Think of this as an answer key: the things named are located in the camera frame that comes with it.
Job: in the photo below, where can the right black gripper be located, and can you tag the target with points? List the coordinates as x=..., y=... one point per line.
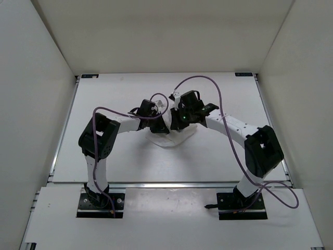
x=176, y=124

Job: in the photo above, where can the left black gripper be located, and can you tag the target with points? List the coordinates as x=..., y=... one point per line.
x=160, y=128

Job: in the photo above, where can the white pleated skirt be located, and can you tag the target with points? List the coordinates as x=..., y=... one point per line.
x=174, y=138

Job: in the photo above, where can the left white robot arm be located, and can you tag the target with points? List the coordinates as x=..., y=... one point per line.
x=97, y=141

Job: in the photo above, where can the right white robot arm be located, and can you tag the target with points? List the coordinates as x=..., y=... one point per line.
x=262, y=148

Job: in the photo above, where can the right blue table label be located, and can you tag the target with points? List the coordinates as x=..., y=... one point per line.
x=243, y=74

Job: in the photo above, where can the blue table label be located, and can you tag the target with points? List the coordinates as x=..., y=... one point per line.
x=89, y=76
x=243, y=74

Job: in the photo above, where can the left blue table label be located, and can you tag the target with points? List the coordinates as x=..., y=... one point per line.
x=89, y=76

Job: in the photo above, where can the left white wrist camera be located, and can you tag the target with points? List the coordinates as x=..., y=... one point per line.
x=162, y=106

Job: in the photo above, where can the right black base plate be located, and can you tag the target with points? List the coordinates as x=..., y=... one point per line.
x=233, y=206

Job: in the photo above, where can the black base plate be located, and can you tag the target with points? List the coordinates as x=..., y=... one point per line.
x=88, y=209
x=233, y=206

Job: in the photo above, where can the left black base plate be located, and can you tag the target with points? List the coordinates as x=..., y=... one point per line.
x=88, y=209

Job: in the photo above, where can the aluminium table rail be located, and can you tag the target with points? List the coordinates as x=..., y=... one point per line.
x=171, y=185

